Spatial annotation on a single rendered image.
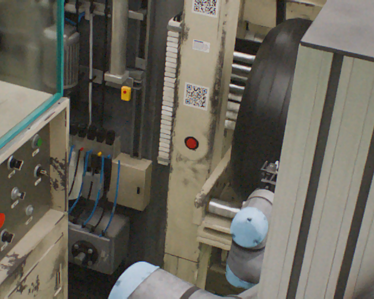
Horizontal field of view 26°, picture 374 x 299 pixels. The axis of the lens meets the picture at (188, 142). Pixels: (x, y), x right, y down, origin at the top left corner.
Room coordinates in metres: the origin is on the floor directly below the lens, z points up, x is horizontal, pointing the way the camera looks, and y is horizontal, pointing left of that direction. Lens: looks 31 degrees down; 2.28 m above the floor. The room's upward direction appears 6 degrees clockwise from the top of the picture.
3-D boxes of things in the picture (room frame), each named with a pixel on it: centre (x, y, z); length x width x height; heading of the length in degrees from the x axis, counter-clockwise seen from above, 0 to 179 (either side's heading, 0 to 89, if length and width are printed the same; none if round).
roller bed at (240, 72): (2.50, -0.19, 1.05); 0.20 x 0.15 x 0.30; 72
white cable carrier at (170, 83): (2.13, 0.06, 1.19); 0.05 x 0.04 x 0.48; 162
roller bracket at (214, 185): (2.12, -0.11, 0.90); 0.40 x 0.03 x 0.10; 162
